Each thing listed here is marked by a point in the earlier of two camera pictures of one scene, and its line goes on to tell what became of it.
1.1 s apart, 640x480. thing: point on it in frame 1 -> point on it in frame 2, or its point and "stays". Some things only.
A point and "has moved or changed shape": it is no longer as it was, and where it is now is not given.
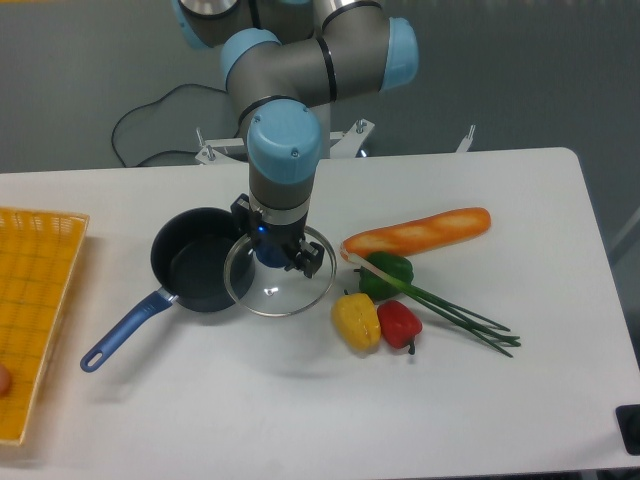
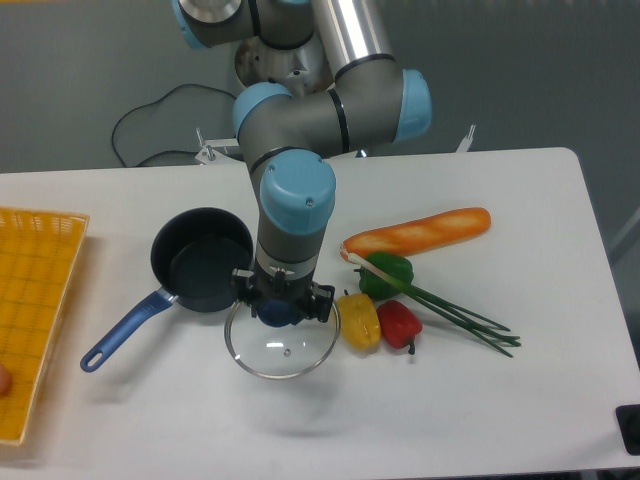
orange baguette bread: x=417 y=235 stays
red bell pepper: x=399 y=325 stays
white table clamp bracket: x=467 y=141 stays
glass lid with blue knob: x=275 y=291 has moved or changed shape
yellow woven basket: x=38 y=251 stays
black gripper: x=275 y=245 -> x=309 y=296
